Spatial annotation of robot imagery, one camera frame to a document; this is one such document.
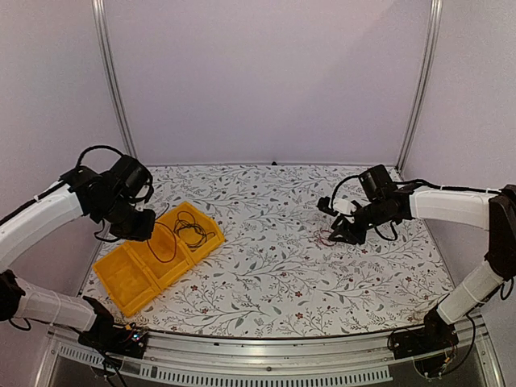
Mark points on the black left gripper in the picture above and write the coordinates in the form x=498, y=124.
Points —
x=143, y=232

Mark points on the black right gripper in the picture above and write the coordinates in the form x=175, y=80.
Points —
x=352, y=235

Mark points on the right arm base electronics board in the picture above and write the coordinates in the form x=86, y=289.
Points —
x=427, y=342

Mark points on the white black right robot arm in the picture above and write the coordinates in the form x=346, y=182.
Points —
x=370, y=199

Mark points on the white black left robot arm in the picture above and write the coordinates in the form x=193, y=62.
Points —
x=111, y=197

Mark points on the left arm base electronics board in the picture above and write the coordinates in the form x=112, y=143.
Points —
x=107, y=337

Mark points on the yellow divided plastic bin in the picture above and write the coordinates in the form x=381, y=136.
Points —
x=135, y=273

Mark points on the floral patterned table mat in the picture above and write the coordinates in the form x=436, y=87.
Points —
x=277, y=275

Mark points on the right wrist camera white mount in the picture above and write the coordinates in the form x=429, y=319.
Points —
x=336, y=207

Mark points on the aluminium front frame rail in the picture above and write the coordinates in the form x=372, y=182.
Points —
x=350, y=360

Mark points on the aluminium left corner post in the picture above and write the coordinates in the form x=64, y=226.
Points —
x=102, y=31

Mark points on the aluminium corner post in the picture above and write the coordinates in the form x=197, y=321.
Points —
x=102, y=31
x=428, y=55

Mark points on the aluminium right corner post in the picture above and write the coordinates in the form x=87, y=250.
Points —
x=428, y=55

